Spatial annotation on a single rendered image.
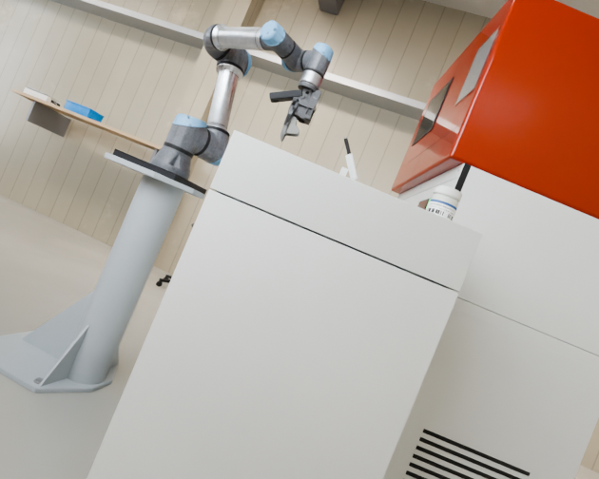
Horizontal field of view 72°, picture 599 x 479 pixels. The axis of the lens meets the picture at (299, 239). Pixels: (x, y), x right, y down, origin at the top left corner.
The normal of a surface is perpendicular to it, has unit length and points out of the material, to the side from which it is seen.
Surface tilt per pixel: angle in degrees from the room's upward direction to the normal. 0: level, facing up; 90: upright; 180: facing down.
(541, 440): 90
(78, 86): 90
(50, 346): 90
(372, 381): 90
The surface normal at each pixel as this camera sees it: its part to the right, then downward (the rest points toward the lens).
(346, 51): -0.18, -0.10
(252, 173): 0.01, -0.01
